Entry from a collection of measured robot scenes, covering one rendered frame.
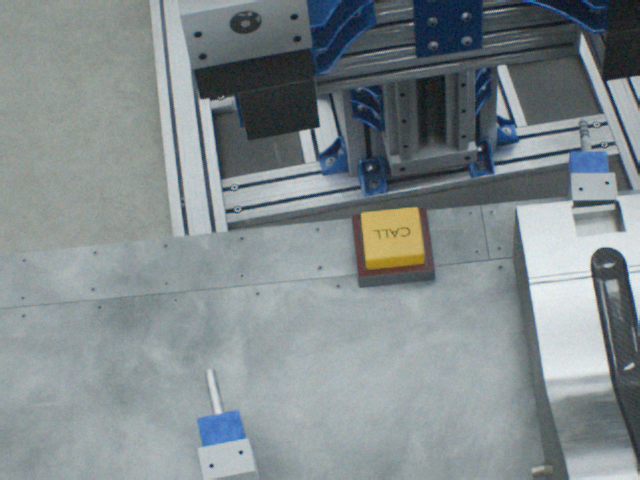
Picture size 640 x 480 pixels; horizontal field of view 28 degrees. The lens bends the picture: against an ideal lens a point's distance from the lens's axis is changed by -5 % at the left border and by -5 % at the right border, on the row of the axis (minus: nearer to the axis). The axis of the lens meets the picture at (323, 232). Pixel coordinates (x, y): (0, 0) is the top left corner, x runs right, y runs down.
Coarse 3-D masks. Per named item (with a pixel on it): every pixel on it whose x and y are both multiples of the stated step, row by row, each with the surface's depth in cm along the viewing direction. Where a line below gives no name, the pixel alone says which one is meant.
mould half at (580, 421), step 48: (528, 240) 128; (576, 240) 128; (624, 240) 127; (528, 288) 127; (576, 288) 125; (528, 336) 130; (576, 336) 122; (576, 384) 119; (576, 432) 114; (624, 432) 113
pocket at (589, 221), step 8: (616, 200) 130; (576, 208) 132; (584, 208) 132; (592, 208) 132; (600, 208) 132; (608, 208) 132; (616, 208) 131; (576, 216) 132; (584, 216) 132; (592, 216) 132; (600, 216) 132; (608, 216) 132; (616, 216) 132; (576, 224) 132; (584, 224) 132; (592, 224) 132; (600, 224) 132; (608, 224) 132; (616, 224) 132; (624, 224) 129; (576, 232) 132; (584, 232) 132; (592, 232) 132; (600, 232) 131; (608, 232) 131; (616, 232) 131
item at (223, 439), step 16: (208, 384) 129; (208, 416) 126; (224, 416) 126; (240, 416) 126; (208, 432) 125; (224, 432) 125; (240, 432) 124; (208, 448) 122; (224, 448) 122; (240, 448) 122; (208, 464) 121; (224, 464) 121; (240, 464) 121
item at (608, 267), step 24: (600, 264) 127; (624, 264) 126; (600, 288) 125; (624, 288) 125; (600, 312) 123; (624, 312) 124; (624, 336) 123; (624, 360) 121; (624, 384) 119; (624, 408) 116
